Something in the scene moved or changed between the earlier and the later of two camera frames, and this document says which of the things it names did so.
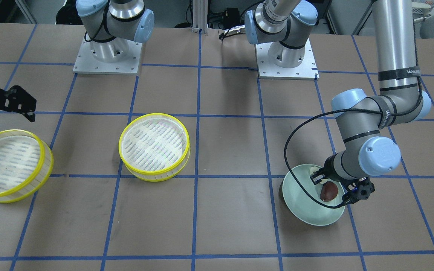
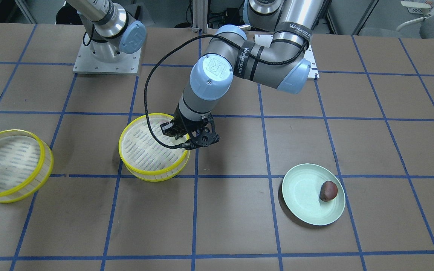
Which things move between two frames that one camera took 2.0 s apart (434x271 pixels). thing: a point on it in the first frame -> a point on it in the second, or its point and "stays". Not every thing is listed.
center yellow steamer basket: [154, 147] stays
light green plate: [304, 207] stays
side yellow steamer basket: [12, 166] stays
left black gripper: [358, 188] -> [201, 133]
